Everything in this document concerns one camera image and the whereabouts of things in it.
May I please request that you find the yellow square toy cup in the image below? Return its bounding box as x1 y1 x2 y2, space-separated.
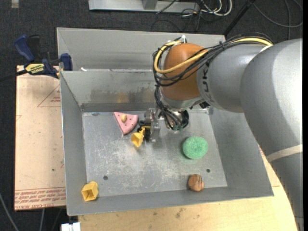
130 126 147 148
81 180 99 202

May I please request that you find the pink toy wedge slice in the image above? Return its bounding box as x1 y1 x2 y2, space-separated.
113 111 140 136

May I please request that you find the grey metal bin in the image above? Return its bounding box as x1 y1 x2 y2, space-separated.
56 27 275 217

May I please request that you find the green round sponge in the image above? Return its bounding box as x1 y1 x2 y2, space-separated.
181 136 209 160

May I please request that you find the brown toy walnut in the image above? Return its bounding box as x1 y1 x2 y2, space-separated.
187 173 205 193

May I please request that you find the brown cardboard board red print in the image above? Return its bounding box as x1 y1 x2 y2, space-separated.
14 64 67 212

